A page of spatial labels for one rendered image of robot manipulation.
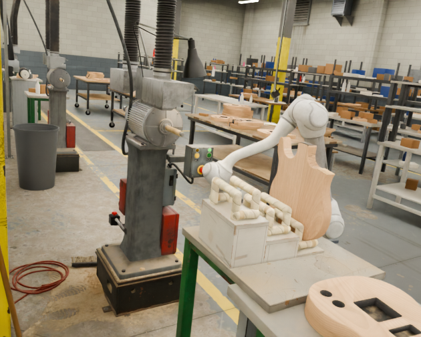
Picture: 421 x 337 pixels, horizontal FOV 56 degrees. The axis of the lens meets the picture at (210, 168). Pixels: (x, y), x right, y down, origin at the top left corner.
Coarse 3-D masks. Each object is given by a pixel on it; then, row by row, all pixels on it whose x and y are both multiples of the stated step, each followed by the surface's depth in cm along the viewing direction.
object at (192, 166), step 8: (192, 144) 255; (200, 144) 258; (192, 152) 247; (200, 152) 250; (208, 152) 252; (184, 160) 256; (192, 160) 248; (200, 160) 251; (208, 160) 254; (184, 168) 256; (192, 168) 250; (184, 176) 260; (192, 176) 251; (200, 176) 254
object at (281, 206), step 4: (264, 196) 166; (268, 196) 164; (264, 200) 166; (268, 200) 163; (272, 200) 161; (276, 200) 160; (272, 204) 161; (276, 204) 158; (280, 204) 157; (284, 204) 156; (280, 208) 156; (284, 208) 154; (288, 208) 153
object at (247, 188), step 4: (232, 180) 157; (236, 180) 155; (240, 180) 154; (236, 184) 154; (240, 184) 152; (244, 184) 150; (248, 184) 150; (240, 188) 153; (244, 188) 149; (248, 188) 147; (252, 188) 146; (248, 192) 147; (252, 192) 144; (256, 192) 143; (260, 192) 144
